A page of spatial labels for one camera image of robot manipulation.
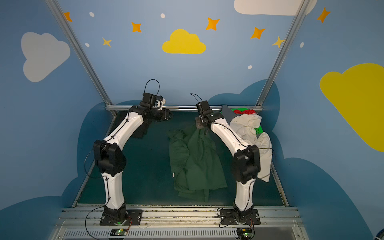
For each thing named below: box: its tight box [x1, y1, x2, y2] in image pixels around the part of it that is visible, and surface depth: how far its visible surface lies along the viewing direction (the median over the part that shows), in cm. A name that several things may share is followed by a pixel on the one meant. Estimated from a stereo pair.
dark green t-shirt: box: [168, 126, 227, 203], surface depth 93 cm
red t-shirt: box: [233, 109, 257, 115], surface depth 114 cm
